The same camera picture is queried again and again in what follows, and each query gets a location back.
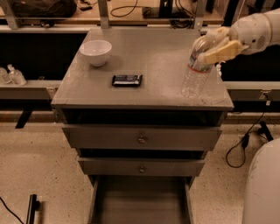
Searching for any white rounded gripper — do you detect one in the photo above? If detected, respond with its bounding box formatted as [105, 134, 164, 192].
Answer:
[198, 12, 273, 65]

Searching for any clear plastic water bottle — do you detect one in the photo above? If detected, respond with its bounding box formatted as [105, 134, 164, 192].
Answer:
[181, 35, 215, 99]

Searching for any white pump dispenser bottle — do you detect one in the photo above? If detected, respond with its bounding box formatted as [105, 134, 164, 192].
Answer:
[216, 64, 222, 77]

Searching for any grey drawer cabinet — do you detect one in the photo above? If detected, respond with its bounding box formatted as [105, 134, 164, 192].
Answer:
[51, 27, 235, 224]

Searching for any top grey drawer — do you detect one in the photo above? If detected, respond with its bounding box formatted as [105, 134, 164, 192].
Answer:
[62, 124, 221, 151]

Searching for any middle grey drawer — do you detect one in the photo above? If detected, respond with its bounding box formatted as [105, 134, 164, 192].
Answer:
[78, 157, 204, 177]

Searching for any bottom open grey drawer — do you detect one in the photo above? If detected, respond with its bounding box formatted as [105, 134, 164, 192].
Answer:
[87, 176, 194, 224]

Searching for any clear sanitizer bottle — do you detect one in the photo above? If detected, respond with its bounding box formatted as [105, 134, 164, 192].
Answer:
[8, 64, 27, 86]

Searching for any black table leg right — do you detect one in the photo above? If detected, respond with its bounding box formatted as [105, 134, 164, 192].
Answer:
[258, 121, 273, 142]

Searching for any white ceramic bowl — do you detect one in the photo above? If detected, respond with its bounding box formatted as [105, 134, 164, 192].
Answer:
[79, 40, 112, 67]

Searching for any black backpack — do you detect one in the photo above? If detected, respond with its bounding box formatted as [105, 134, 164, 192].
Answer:
[10, 0, 77, 18]

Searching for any black stand foot left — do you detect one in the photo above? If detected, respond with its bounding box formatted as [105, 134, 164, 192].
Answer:
[26, 194, 40, 224]

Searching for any black cable on shelf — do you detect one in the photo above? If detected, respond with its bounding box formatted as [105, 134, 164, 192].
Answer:
[109, 0, 152, 18]

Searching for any black floor power cable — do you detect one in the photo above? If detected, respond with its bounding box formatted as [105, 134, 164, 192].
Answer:
[226, 100, 273, 169]

